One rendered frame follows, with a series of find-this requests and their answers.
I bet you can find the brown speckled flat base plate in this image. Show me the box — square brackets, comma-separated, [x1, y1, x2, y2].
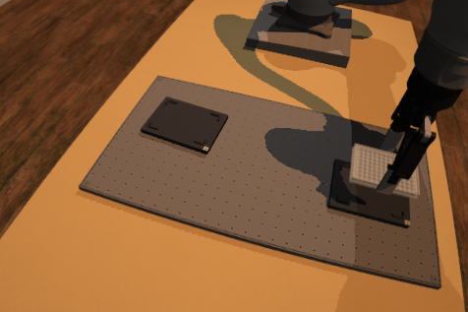
[79, 76, 441, 290]

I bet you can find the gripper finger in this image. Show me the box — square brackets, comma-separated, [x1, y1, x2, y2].
[379, 90, 415, 153]
[376, 105, 437, 195]

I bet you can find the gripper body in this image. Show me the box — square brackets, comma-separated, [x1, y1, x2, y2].
[407, 66, 463, 128]

